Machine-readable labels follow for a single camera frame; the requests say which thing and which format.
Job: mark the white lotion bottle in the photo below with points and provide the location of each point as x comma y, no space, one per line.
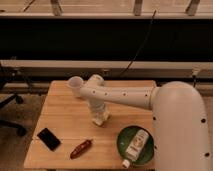
135,147

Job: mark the black office chair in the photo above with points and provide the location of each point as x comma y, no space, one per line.
20,130

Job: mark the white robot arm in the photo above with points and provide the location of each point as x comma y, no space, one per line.
180,125

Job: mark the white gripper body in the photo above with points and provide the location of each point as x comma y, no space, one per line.
101,112

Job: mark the white sponge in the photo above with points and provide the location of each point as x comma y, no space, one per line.
100,120

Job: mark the black smartphone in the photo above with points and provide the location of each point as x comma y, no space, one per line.
49,139

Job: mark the green round plate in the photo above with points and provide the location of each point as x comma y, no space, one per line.
124,138

